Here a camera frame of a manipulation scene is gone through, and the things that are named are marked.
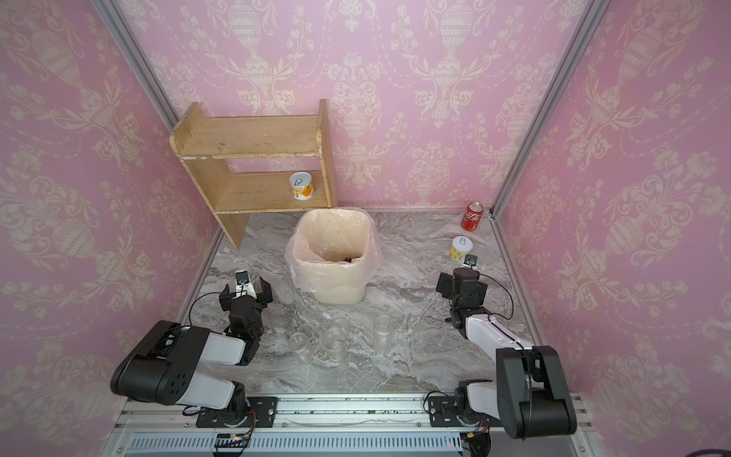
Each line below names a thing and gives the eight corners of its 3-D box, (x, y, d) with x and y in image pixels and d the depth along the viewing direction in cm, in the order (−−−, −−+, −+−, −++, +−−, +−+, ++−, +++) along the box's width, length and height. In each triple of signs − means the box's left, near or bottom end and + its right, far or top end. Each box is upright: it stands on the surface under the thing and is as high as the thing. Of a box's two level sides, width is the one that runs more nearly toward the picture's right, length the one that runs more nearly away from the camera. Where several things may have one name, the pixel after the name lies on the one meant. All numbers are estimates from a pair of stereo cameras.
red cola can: (462, 232, 116) (469, 213, 107) (459, 221, 120) (466, 201, 112) (476, 232, 116) (485, 213, 107) (473, 221, 120) (481, 201, 112)
